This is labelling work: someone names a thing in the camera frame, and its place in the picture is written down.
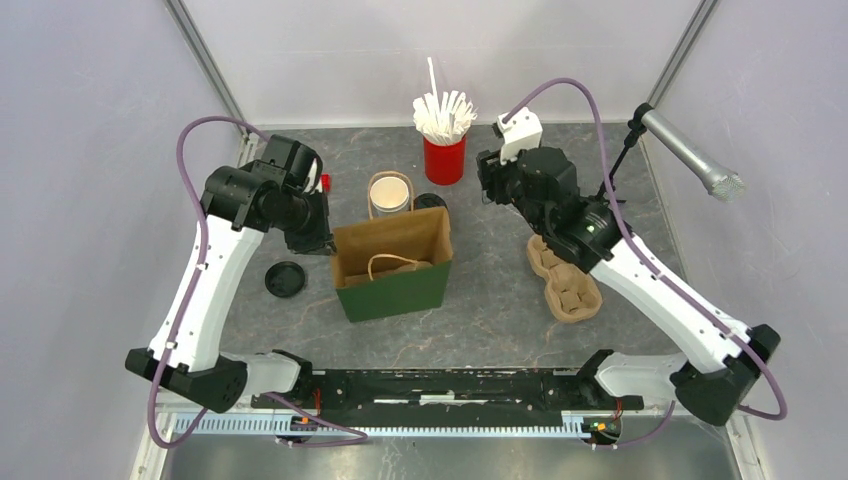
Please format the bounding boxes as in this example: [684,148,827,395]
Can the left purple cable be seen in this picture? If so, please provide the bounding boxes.
[145,116,370,450]

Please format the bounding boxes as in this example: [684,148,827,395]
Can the green and brown paper bag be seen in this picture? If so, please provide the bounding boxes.
[330,170,454,323]

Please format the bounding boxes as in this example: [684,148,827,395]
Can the silver microphone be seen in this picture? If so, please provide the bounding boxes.
[634,103,746,203]

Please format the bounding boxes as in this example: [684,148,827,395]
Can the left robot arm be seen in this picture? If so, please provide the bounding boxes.
[125,135,336,413]

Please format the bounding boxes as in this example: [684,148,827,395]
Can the red straw holder cup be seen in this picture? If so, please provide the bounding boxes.
[423,136,467,186]

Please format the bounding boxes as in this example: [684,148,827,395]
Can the stack of paper cups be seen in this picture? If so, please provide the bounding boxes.
[368,175,412,219]

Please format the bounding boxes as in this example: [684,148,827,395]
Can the bundle of white straws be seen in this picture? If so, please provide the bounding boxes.
[412,57,478,146]

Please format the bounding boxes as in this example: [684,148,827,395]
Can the red plastic bracket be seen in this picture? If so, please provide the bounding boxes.
[321,173,332,193]

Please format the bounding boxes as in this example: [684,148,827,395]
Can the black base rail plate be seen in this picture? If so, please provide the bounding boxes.
[285,368,644,428]

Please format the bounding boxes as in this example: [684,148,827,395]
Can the black coffee cup lid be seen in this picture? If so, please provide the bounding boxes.
[412,192,447,211]

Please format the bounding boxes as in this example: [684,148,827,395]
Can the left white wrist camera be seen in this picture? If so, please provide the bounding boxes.
[304,158,322,194]

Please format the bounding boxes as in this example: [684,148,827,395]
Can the single brown pulp cup carrier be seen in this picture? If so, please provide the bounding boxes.
[342,258,433,287]

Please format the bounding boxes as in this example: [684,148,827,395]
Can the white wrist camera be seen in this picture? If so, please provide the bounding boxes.
[495,107,543,165]
[304,158,322,194]

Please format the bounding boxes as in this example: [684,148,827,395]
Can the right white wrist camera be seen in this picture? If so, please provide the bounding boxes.
[495,107,543,165]

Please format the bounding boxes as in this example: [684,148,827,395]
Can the stack of black lids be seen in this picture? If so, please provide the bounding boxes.
[264,261,307,298]

